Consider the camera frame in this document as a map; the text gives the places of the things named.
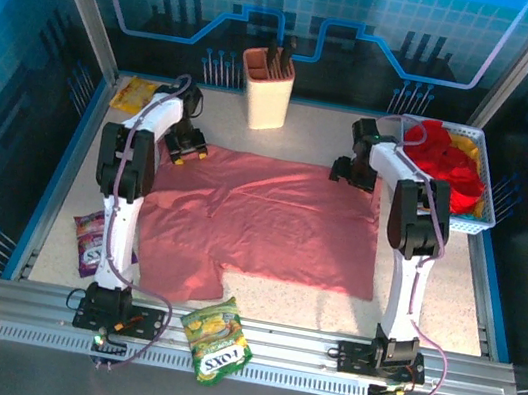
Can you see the pink t-shirt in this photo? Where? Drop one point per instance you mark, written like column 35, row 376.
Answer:
column 265, row 223

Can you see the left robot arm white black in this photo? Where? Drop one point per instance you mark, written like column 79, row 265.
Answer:
column 118, row 234

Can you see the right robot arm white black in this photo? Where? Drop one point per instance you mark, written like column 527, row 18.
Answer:
column 405, row 292

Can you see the yellow snack bag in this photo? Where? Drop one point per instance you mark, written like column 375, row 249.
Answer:
column 131, row 96

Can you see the beige knife block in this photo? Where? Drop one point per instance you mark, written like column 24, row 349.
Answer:
column 265, row 101

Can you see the red t-shirt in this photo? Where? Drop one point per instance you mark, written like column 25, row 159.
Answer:
column 452, row 163

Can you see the yellow t-shirt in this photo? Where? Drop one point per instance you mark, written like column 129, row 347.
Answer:
column 468, row 143

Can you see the teal t-shirt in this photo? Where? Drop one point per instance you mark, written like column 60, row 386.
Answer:
column 468, row 217

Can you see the white plastic mesh basket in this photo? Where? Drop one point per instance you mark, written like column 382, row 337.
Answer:
column 472, row 227

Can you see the purple candy bag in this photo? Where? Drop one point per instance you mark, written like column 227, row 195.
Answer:
column 86, row 241

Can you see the green candy bag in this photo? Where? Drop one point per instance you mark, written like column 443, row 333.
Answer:
column 215, row 336

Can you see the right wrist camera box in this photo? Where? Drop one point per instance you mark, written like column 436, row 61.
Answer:
column 366, row 129

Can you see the aluminium frame post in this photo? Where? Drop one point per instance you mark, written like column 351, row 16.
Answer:
column 89, row 1
column 519, row 68

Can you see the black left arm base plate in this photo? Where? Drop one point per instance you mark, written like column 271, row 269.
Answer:
column 148, row 325

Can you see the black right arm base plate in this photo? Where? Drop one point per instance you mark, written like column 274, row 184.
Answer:
column 354, row 357

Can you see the aluminium frame rail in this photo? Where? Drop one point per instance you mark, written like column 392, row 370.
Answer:
column 290, row 344

